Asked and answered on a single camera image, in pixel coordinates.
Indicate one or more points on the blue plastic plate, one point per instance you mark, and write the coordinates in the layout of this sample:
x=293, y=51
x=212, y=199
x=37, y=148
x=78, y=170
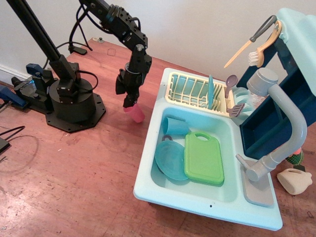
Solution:
x=169, y=156

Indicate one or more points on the blue plastic cup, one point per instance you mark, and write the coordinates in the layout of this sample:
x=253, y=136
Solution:
x=171, y=126

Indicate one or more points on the black cable mount foot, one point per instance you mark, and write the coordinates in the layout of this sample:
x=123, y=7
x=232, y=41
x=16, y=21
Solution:
x=75, y=49

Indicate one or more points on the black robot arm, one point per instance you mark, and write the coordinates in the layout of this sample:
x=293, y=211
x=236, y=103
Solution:
x=114, y=20

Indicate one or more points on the blue plate in rack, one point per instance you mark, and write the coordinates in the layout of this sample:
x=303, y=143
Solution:
x=210, y=91

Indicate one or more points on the light blue toy sink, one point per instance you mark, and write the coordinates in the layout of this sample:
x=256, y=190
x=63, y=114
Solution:
x=225, y=202

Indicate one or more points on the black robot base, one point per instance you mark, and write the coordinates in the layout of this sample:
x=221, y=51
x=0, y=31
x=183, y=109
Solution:
x=75, y=106

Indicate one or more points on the grey toy faucet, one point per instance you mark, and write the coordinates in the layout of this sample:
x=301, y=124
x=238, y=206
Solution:
x=274, y=131

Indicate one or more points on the purple toy spatula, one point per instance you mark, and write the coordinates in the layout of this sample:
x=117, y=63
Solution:
x=236, y=110

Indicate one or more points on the green cutting board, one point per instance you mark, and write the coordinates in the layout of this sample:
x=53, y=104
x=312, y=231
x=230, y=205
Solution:
x=202, y=159

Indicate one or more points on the cream dish rack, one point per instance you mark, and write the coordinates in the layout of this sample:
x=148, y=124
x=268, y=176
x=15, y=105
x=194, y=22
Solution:
x=192, y=92

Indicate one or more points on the cream dish brush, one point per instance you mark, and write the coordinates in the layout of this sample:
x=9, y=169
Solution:
x=256, y=58

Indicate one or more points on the beige toy jug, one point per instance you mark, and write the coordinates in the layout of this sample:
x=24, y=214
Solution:
x=294, y=181

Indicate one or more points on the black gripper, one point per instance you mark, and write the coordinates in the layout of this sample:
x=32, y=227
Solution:
x=129, y=82

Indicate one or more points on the pink plastic cup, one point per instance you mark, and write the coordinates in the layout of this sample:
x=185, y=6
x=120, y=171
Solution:
x=135, y=112

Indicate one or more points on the stacked blue dishes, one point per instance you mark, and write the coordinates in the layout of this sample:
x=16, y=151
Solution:
x=243, y=95

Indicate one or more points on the toy knife grey handle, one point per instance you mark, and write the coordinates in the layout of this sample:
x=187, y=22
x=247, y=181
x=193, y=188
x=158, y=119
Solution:
x=271, y=20

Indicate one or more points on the dark blue toy shelf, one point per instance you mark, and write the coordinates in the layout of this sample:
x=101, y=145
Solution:
x=296, y=50

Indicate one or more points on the green netted toy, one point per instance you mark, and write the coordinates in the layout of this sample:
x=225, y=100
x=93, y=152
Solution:
x=296, y=158

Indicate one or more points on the blue table clamp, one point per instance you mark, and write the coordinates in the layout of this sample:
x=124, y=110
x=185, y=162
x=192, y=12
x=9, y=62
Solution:
x=32, y=93

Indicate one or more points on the purple toy spoon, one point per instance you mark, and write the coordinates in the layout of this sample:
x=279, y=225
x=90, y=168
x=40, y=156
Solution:
x=231, y=81

